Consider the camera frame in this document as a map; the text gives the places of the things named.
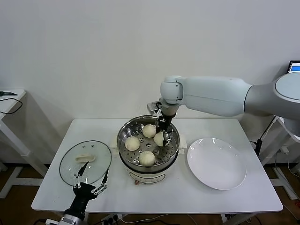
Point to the white side table with laptop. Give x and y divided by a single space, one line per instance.
290 150

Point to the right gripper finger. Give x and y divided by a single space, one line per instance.
158 127
168 138

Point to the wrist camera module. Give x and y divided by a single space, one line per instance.
153 107
54 222

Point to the grey open laptop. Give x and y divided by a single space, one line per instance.
294 66

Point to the white table leg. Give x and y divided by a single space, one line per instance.
223 217
86 217

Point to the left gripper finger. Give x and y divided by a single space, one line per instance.
103 186
76 180

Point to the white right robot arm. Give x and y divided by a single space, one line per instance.
211 93

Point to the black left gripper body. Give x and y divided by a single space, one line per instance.
83 194

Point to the flat dark tool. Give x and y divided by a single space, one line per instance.
7 94

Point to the white round plate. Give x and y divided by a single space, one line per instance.
215 164

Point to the white steamed baozi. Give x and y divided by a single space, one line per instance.
159 140
132 143
147 158
149 130

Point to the white wall adapter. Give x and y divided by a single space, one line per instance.
284 150

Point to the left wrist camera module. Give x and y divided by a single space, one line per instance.
54 222

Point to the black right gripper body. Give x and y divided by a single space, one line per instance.
164 124

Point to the white power strip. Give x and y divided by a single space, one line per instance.
114 218

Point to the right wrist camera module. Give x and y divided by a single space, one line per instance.
153 107

